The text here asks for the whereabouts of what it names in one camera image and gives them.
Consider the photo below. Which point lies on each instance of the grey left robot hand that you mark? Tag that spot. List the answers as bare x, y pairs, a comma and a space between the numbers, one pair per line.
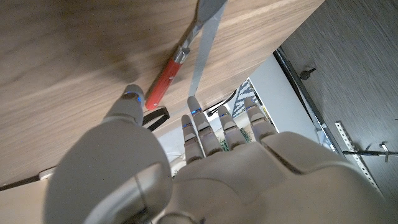
248, 186

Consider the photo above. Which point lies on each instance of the black elastic band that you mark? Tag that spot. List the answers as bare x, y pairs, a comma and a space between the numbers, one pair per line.
166, 113

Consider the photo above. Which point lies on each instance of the perforated metal strip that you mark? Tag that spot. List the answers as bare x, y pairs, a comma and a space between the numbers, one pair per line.
357, 155

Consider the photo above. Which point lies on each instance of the black rod with clip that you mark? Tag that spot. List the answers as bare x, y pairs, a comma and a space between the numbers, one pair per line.
367, 153

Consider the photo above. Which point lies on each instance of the grey tape strip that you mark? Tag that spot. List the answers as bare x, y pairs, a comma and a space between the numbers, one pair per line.
205, 53

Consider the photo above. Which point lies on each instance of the dark wood-grain door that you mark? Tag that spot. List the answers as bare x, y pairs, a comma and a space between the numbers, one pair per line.
357, 62

